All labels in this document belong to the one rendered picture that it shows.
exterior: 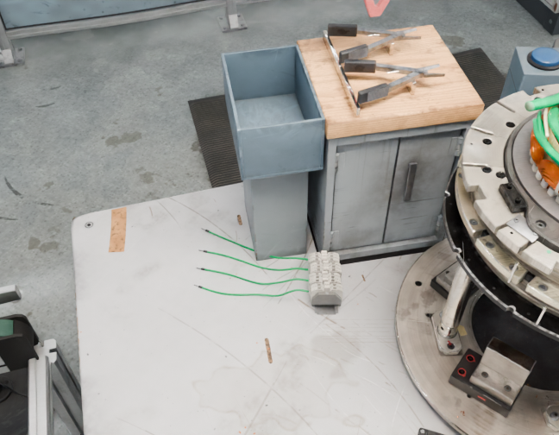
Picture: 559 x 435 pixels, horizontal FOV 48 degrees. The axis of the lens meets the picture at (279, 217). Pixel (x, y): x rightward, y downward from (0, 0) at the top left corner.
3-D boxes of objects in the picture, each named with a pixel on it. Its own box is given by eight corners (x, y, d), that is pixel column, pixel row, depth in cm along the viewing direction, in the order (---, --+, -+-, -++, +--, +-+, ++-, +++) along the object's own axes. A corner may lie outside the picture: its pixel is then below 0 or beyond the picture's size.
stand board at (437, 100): (326, 140, 77) (327, 124, 75) (296, 54, 89) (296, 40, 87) (480, 119, 79) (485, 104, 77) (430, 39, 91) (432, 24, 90)
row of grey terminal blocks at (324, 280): (342, 314, 90) (343, 298, 87) (309, 314, 90) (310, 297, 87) (338, 261, 97) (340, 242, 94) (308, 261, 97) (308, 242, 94)
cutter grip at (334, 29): (327, 36, 85) (328, 26, 84) (327, 33, 86) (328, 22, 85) (356, 37, 85) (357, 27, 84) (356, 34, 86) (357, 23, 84)
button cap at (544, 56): (562, 67, 87) (565, 61, 86) (533, 66, 87) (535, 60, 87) (556, 52, 90) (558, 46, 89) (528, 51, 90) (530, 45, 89)
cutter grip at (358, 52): (341, 64, 81) (342, 53, 80) (338, 61, 81) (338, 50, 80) (367, 56, 82) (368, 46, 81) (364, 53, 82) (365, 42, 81)
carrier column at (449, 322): (440, 343, 85) (473, 244, 69) (434, 327, 86) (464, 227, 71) (457, 340, 85) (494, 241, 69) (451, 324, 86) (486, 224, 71)
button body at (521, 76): (525, 202, 105) (575, 76, 86) (482, 200, 105) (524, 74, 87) (518, 173, 109) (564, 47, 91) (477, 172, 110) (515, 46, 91)
